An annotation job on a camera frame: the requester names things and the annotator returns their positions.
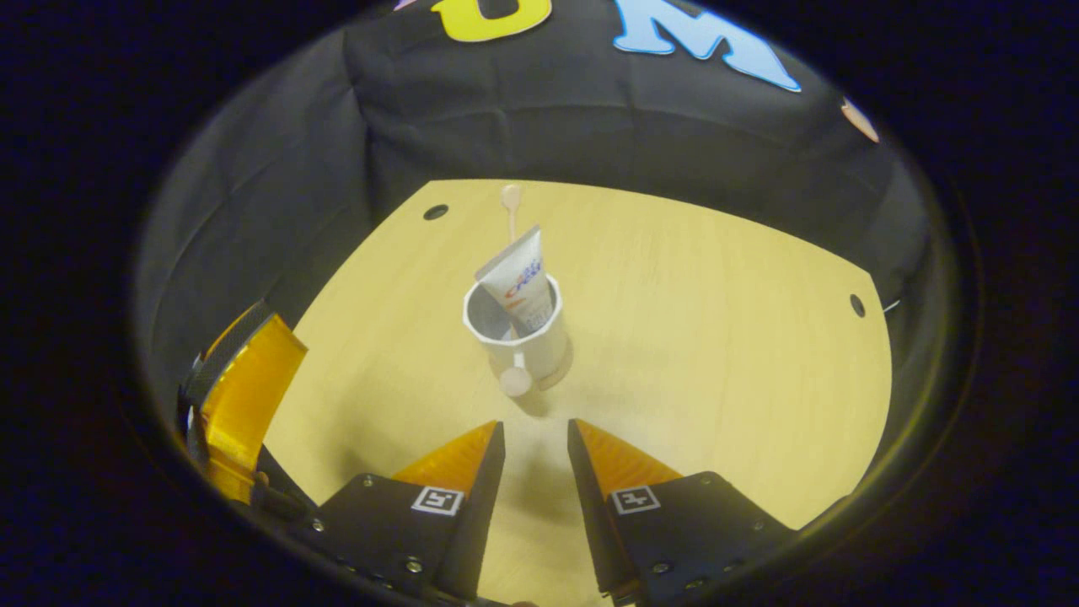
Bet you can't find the white cup with wooden handle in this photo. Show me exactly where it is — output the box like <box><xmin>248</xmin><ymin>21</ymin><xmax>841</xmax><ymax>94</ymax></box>
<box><xmin>462</xmin><ymin>274</ymin><xmax>574</xmax><ymax>397</ymax></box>

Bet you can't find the wooden desktop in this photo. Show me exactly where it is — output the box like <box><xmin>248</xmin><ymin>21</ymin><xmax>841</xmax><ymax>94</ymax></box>
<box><xmin>261</xmin><ymin>179</ymin><xmax>894</xmax><ymax>607</ymax></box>

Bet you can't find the beige toothbrush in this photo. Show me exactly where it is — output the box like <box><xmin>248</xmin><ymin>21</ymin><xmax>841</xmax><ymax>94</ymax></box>
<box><xmin>501</xmin><ymin>184</ymin><xmax>523</xmax><ymax>247</ymax></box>

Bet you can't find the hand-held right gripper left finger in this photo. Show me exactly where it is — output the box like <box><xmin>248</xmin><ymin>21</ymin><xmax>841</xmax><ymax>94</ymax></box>
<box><xmin>291</xmin><ymin>420</ymin><xmax>507</xmax><ymax>604</ymax></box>

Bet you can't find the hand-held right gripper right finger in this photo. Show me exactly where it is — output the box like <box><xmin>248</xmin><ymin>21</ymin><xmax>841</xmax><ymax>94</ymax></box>
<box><xmin>566</xmin><ymin>417</ymin><xmax>797</xmax><ymax>606</ymax></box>

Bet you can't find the white toothpaste tube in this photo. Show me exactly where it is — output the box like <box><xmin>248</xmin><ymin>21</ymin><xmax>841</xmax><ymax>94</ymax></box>
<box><xmin>475</xmin><ymin>224</ymin><xmax>555</xmax><ymax>338</ymax></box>

